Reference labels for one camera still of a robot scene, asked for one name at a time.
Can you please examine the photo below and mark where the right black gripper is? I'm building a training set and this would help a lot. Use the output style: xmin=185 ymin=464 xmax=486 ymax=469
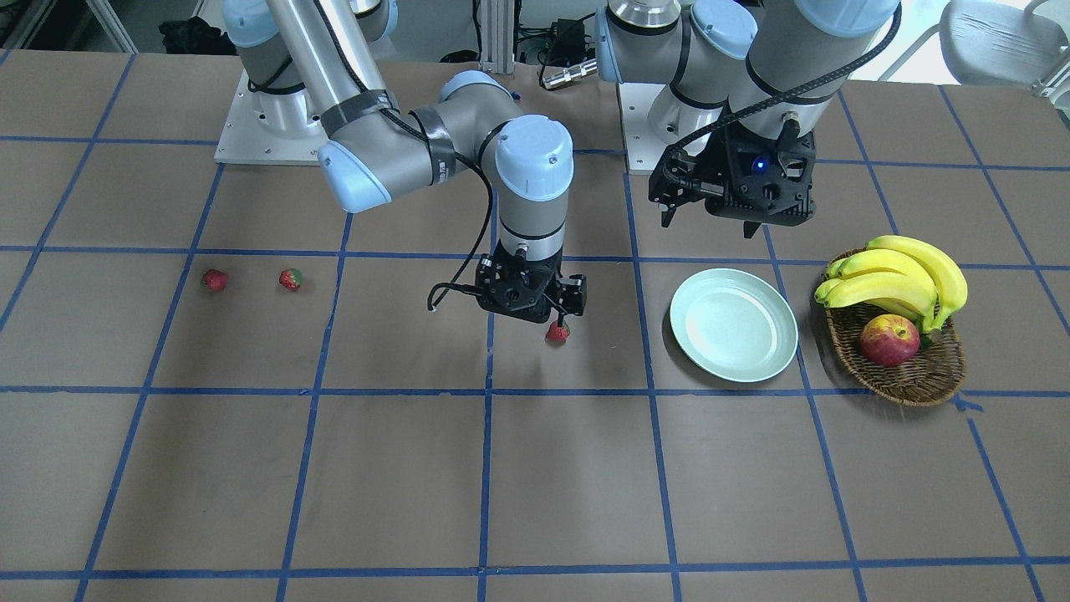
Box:
xmin=475 ymin=254 xmax=589 ymax=329

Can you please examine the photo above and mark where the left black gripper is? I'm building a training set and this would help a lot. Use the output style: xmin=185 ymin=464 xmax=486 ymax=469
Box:
xmin=649 ymin=125 xmax=817 ymax=240

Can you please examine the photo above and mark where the red strawberry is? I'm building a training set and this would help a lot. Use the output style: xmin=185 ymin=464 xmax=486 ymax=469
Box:
xmin=545 ymin=323 xmax=572 ymax=346
xmin=200 ymin=269 xmax=229 ymax=293
xmin=278 ymin=269 xmax=304 ymax=291

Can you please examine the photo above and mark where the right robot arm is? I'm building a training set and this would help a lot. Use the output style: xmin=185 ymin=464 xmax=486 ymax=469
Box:
xmin=221 ymin=1 xmax=589 ymax=325

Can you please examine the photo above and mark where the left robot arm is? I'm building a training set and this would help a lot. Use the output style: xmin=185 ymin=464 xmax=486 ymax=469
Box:
xmin=595 ymin=1 xmax=903 ymax=237

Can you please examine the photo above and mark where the light green plate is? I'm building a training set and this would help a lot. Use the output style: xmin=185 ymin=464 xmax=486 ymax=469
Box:
xmin=668 ymin=269 xmax=799 ymax=384

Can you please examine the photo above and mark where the yellow banana bunch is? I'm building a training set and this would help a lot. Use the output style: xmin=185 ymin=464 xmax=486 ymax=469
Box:
xmin=813 ymin=235 xmax=970 ymax=335

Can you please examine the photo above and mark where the red yellow apple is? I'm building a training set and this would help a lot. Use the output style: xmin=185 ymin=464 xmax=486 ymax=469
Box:
xmin=859 ymin=314 xmax=921 ymax=367

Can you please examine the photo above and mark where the brown wicker basket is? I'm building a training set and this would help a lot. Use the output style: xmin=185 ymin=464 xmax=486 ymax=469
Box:
xmin=815 ymin=300 xmax=966 ymax=406

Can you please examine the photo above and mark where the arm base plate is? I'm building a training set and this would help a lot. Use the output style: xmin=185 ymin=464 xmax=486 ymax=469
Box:
xmin=618 ymin=83 xmax=706 ymax=176
xmin=214 ymin=72 xmax=328 ymax=166

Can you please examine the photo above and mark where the aluminium frame post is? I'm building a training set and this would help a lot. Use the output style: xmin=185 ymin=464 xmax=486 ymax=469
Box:
xmin=476 ymin=0 xmax=518 ymax=76

